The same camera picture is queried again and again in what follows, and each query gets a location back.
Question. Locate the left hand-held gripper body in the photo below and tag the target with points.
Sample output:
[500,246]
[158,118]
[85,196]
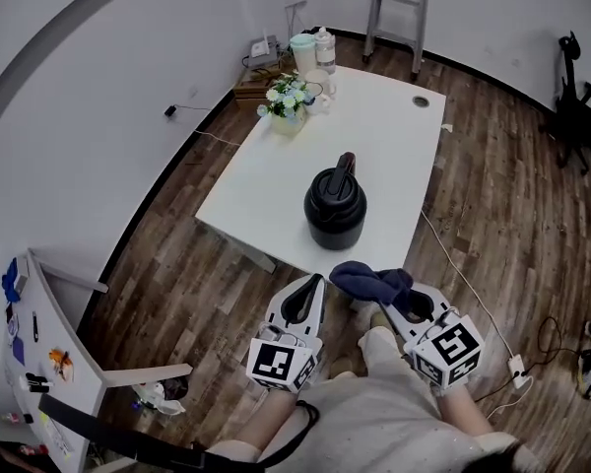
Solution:
[285,325]

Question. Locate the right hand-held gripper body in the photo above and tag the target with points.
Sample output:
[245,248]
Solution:
[453,348]

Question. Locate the dark blue cloth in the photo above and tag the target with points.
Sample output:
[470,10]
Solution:
[362,281]

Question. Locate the black kettle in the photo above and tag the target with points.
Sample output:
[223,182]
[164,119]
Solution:
[335,215]

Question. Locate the person's right forearm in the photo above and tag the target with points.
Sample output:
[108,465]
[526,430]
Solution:
[463,412]

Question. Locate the person's left forearm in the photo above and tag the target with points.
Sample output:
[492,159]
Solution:
[271,417]

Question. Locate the white power strip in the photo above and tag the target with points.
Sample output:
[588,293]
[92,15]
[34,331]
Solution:
[517,370]

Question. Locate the person's tan shoe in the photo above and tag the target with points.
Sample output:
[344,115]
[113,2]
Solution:
[342,366]
[376,319]

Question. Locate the person's light clothing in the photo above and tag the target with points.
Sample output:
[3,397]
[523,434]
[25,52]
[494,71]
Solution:
[374,422]

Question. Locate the white plastic bag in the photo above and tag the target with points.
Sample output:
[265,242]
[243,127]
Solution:
[160,397]

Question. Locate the small white cup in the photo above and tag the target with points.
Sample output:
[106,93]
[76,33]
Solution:
[322,105]

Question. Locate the potted daisy flowers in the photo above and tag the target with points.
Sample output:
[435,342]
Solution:
[288,101]

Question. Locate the orange small object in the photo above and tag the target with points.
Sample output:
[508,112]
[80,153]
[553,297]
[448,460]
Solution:
[61,362]

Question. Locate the white side desk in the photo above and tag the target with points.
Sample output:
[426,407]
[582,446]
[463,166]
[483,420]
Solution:
[49,323]

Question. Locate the brown cardboard box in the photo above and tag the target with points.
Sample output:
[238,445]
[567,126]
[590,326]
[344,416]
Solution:
[253,89]

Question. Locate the black power adapter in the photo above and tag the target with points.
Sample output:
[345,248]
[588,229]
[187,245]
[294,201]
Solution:
[170,111]

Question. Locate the large white mug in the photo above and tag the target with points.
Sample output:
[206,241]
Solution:
[319,83]

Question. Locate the grey desk grommet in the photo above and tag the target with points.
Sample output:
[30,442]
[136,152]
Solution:
[420,101]

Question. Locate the black pen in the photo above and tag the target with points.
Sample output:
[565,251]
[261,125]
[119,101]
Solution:
[35,325]

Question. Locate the black office chair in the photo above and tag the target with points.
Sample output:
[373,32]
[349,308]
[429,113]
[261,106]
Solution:
[578,116]

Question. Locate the purple small object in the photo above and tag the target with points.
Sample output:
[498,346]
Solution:
[18,352]

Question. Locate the green lid tumbler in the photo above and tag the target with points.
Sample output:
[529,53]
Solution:
[303,54]

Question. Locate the blue rag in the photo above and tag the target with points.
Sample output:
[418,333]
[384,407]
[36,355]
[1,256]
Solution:
[11,281]

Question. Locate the clear plastic bottle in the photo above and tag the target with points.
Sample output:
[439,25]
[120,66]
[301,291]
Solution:
[325,49]

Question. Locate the white router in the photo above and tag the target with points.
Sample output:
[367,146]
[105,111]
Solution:
[260,47]

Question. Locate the grey metal ladder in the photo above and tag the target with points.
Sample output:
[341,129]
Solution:
[396,13]

